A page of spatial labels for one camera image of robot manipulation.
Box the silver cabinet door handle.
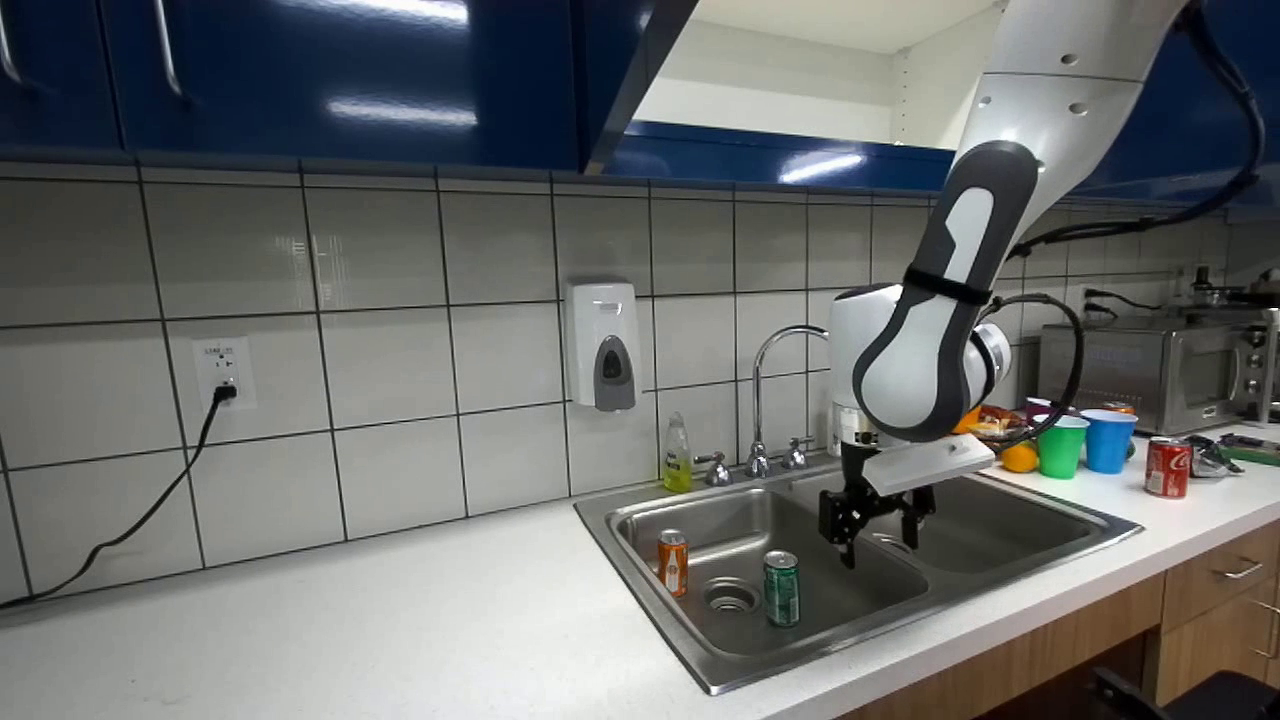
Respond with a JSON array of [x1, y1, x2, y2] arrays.
[[0, 0, 23, 89], [153, 0, 189, 101]]

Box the black wall plug cable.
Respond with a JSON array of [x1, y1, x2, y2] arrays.
[[1082, 284, 1186, 324]]

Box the blue open cabinet door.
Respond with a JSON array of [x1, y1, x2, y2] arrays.
[[580, 0, 703, 180], [1092, 0, 1280, 208]]

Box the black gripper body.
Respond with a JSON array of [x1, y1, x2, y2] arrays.
[[811, 445, 936, 543]]

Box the yellow-green dish soap bottle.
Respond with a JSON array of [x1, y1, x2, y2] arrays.
[[655, 411, 701, 500]]

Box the red soda can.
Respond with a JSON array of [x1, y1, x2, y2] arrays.
[[1145, 431, 1198, 505]]

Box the stainless steel double sink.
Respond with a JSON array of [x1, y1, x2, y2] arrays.
[[572, 445, 1150, 699]]

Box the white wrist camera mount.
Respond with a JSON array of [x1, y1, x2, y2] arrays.
[[837, 424, 999, 500]]

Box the green plastic cup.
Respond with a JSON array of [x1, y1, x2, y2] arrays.
[[1033, 411, 1092, 483]]

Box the blue plastic cup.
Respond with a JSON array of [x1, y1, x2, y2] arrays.
[[1075, 406, 1142, 475]]

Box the wooden base drawers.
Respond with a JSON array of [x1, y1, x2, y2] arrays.
[[837, 514, 1280, 720]]

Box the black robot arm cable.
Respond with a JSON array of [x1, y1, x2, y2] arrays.
[[977, 0, 1271, 452]]

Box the closed blue wall cabinets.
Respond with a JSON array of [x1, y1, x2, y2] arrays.
[[0, 0, 589, 175]]

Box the green soda can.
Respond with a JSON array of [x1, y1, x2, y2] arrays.
[[761, 546, 808, 631]]

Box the black power cord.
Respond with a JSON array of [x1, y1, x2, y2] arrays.
[[0, 382, 241, 615]]

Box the green flat object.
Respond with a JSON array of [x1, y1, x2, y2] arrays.
[[1217, 431, 1280, 472]]

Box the white wall outlet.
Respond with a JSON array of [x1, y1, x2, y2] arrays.
[[189, 336, 257, 415]]

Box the open white interior cabinet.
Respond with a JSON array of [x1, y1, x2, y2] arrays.
[[605, 0, 1008, 195]]

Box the white wall soap dispenser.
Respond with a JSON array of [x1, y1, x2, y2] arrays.
[[558, 276, 646, 415]]

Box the chrome gooseneck faucet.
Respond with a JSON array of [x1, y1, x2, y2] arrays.
[[747, 321, 833, 480]]

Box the silver toaster oven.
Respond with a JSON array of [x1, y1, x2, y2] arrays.
[[1035, 306, 1280, 437]]

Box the orange soda can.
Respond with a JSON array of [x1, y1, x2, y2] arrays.
[[653, 523, 694, 598]]

